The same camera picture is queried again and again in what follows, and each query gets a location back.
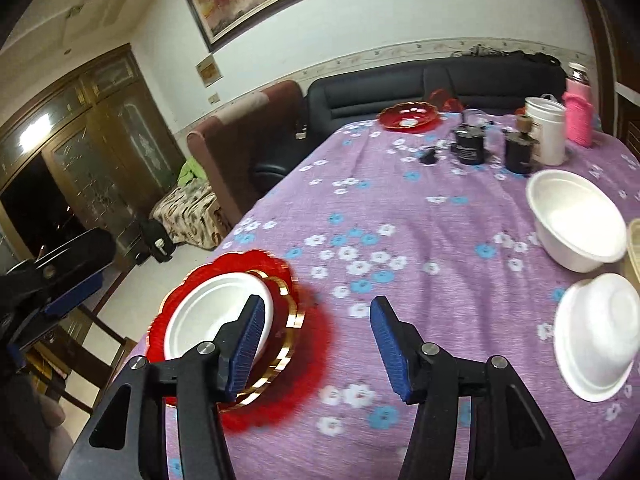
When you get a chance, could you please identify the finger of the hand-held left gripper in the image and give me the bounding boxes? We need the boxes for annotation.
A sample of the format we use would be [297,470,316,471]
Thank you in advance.
[31,227,117,319]
[6,316,59,369]

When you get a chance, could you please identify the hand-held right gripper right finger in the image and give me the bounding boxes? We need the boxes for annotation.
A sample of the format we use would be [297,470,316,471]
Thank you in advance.
[369,295,577,480]

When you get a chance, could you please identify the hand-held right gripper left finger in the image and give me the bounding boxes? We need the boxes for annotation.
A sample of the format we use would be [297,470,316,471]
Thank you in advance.
[62,294,267,480]

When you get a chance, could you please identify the small white paper bowl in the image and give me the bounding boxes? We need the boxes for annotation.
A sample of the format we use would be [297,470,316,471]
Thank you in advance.
[162,271,276,368]

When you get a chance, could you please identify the gold-rimmed red plate with label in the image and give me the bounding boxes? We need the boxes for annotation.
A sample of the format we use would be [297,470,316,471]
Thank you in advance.
[157,267,307,408]

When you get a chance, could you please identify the medium white paper bowl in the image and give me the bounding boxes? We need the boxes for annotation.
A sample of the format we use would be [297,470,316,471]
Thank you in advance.
[553,272,640,403]

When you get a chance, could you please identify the large white paper bowl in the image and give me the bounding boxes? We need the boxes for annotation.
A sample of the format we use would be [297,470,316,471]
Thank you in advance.
[526,169,628,274]

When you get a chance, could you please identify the yellow plastic bowl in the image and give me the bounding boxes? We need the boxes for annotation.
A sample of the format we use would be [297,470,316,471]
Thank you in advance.
[622,217,640,286]

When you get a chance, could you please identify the person's left forearm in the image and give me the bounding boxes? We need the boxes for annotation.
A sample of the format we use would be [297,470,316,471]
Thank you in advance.
[0,370,76,480]

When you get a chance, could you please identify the wooden chair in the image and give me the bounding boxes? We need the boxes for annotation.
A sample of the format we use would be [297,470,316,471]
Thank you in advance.
[25,305,138,411]

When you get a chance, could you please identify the black bag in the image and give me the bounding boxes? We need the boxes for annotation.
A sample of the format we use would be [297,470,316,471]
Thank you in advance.
[139,220,176,263]

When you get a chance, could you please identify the purple floral tablecloth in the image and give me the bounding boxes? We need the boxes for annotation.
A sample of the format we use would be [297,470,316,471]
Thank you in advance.
[112,110,640,480]

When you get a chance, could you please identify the patterned blanket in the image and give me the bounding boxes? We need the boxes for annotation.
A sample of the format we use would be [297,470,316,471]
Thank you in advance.
[150,180,233,251]

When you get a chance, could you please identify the wooden glass-panel door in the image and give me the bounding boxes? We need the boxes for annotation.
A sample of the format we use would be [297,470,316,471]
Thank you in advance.
[0,42,186,271]

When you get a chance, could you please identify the green cloth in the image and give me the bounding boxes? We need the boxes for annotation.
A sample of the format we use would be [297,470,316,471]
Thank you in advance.
[176,157,211,186]

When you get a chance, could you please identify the brown armchair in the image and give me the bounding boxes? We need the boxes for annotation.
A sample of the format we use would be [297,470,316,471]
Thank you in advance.
[186,80,308,231]

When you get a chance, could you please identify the black jar with cork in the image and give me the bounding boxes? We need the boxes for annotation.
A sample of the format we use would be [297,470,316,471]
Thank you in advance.
[502,114,538,176]

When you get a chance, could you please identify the clear glass cup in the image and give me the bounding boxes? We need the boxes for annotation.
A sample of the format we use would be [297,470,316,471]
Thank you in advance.
[460,107,493,133]

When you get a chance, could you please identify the red bag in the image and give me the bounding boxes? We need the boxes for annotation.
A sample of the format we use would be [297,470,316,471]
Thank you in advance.
[429,88,463,112]

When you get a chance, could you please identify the black leather sofa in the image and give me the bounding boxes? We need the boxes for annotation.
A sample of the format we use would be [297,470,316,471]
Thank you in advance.
[250,56,576,191]

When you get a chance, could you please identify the white plastic canister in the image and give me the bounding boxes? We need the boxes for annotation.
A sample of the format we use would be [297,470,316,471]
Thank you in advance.
[524,94,568,167]

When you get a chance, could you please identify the bottle in pink knitted sleeve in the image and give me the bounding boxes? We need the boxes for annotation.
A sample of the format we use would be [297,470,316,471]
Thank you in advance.
[562,62,596,148]

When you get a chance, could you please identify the wooden cabinet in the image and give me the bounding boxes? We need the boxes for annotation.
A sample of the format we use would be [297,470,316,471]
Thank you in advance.
[615,87,640,156]

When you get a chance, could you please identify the wooden glass partition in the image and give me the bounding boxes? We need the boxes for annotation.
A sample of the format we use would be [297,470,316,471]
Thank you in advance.
[570,0,640,91]

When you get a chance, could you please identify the small wall calendar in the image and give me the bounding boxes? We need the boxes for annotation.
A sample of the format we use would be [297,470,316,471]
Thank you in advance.
[195,54,223,88]

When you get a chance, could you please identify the dark cable bundle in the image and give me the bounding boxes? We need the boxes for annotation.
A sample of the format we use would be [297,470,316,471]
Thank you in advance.
[450,45,563,67]

